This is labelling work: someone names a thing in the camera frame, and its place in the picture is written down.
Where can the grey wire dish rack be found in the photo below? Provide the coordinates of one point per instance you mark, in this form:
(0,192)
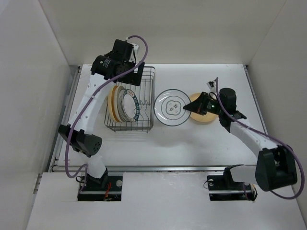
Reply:
(145,94)

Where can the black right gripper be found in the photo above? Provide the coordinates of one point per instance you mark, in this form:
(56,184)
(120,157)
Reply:
(198,105)

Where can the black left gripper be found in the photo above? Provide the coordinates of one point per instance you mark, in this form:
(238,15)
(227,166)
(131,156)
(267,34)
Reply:
(133,79)

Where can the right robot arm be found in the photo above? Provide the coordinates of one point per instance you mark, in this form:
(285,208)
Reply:
(275,166)

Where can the cream white plate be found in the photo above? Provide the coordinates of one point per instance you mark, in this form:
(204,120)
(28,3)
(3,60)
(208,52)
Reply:
(117,104)

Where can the yellow plate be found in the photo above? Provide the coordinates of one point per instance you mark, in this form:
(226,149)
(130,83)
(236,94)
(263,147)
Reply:
(110,103)

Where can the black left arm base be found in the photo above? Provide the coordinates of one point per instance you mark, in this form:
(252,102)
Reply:
(112,191)

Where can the white bowl green band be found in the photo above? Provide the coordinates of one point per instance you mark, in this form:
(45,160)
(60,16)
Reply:
(130,105)

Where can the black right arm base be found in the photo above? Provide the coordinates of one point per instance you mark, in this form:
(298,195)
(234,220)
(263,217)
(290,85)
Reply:
(220,191)

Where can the aluminium table rail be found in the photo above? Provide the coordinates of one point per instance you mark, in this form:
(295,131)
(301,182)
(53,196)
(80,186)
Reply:
(192,145)

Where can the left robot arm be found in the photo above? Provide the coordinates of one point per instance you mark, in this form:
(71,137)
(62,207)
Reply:
(106,71)

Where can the white plate green rim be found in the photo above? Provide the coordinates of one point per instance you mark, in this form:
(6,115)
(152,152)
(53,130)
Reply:
(169,107)

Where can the tan plastic plate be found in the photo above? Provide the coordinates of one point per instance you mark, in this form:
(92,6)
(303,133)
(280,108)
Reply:
(207,118)

